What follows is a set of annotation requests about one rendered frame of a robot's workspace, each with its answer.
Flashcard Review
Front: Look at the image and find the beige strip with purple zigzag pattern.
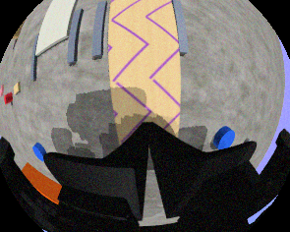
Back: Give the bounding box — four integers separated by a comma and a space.
108, 0, 181, 144

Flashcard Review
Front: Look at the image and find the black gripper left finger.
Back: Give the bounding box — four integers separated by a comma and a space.
44, 121, 149, 220

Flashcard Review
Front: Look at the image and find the white flat strip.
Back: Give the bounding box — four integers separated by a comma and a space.
34, 0, 78, 56

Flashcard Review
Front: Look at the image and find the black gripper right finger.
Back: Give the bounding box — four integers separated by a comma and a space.
148, 121, 257, 219

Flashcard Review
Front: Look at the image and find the blue short cylinder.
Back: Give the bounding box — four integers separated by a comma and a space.
212, 127, 235, 150
33, 144, 46, 162

